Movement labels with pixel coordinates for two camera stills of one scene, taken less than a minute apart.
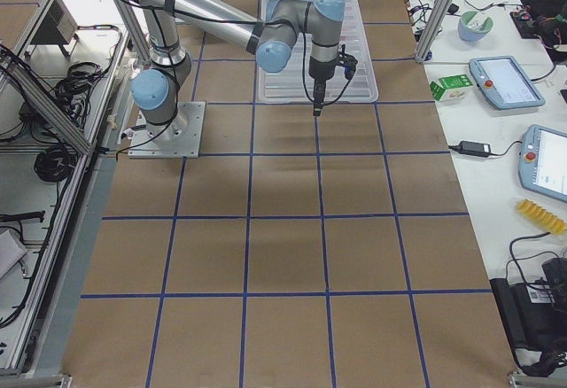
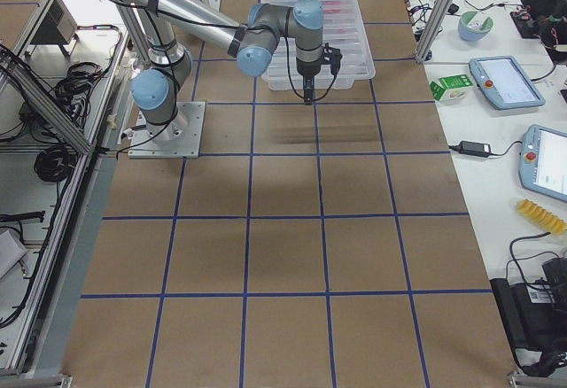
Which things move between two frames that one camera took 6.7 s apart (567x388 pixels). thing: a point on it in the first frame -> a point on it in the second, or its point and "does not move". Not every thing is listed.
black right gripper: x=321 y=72 -> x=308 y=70
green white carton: x=451 y=88 does not move
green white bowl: x=474 y=26 does not move
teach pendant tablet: x=504 y=82 does not move
